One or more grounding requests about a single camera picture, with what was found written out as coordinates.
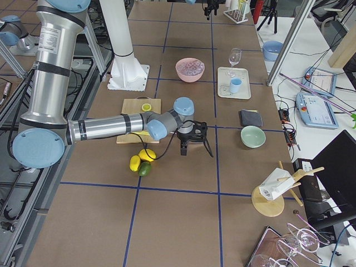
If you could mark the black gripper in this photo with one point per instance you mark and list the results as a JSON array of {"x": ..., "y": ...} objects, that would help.
[
  {"x": 183, "y": 137},
  {"x": 209, "y": 6}
]

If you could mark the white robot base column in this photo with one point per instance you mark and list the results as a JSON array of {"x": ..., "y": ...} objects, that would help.
[{"x": 126, "y": 73}]

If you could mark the clear ice cubes pile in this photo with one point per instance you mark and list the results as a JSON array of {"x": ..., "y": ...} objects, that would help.
[{"x": 191, "y": 68}]

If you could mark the blue plastic cup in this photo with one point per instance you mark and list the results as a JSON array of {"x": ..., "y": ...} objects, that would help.
[{"x": 235, "y": 85}]

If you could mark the red cylinder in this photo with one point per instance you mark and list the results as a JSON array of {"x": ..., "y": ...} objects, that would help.
[{"x": 257, "y": 10}]

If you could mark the upper yellow lemon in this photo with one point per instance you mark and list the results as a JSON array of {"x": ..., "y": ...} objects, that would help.
[{"x": 147, "y": 155}]

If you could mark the yellow lemon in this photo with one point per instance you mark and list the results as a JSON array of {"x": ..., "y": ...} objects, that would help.
[
  {"x": 147, "y": 155},
  {"x": 135, "y": 162}
]

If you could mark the clear wine glass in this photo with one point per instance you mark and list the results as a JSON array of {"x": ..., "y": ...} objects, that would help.
[{"x": 234, "y": 59}]

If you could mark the black tripod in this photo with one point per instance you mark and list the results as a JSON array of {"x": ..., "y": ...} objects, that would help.
[{"x": 272, "y": 15}]

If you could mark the mint green bowl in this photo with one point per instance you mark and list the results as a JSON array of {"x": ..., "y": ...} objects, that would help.
[{"x": 253, "y": 137}]

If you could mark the grey folded cloth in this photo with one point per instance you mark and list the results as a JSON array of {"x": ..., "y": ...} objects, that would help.
[{"x": 250, "y": 118}]

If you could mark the front yellow lemon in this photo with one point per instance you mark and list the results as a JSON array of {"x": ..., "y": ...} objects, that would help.
[{"x": 135, "y": 162}]

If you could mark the pink bowl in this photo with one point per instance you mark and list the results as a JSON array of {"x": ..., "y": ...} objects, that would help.
[{"x": 184, "y": 78}]

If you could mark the half lemon slice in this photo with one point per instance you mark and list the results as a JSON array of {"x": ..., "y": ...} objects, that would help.
[{"x": 146, "y": 107}]

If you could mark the cream bear tray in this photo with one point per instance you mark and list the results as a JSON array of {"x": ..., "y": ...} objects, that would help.
[{"x": 223, "y": 83}]

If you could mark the blue bowl on desk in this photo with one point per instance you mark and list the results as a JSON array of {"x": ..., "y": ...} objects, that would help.
[{"x": 271, "y": 50}]

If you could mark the wooden cutting board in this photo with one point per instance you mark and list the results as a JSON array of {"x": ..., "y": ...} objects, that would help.
[{"x": 131, "y": 106}]

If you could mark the white paper carton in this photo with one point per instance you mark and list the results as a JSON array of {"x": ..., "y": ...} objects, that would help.
[{"x": 277, "y": 183}]

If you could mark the round wooden stand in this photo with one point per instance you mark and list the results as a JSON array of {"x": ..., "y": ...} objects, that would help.
[{"x": 275, "y": 207}]

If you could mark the near blue teach pendant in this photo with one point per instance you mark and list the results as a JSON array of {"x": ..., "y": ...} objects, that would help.
[{"x": 315, "y": 112}]

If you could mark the blue teach pendant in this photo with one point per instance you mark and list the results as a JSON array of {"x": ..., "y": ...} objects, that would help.
[
  {"x": 315, "y": 112},
  {"x": 321, "y": 81}
]

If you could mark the far blue teach pendant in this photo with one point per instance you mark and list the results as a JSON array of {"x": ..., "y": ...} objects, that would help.
[{"x": 321, "y": 81}]

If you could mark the hanging wine glass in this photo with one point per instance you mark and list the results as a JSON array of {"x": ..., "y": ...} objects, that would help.
[{"x": 307, "y": 237}]

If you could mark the white wire cup rack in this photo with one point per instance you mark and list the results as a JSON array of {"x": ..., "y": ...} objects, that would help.
[{"x": 237, "y": 10}]

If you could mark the aluminium frame post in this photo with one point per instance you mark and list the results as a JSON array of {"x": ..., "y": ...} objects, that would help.
[{"x": 290, "y": 38}]

